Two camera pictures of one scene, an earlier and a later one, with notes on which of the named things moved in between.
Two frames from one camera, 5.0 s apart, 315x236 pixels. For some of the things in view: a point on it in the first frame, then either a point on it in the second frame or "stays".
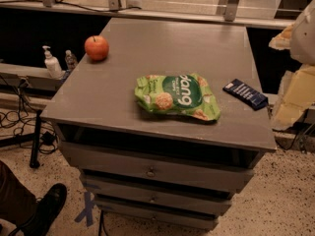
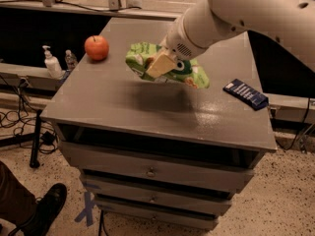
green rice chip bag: x=176 y=93 to x=142 y=55
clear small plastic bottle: x=71 y=61 stays
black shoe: x=45 y=208 stays
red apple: x=96 y=47 stays
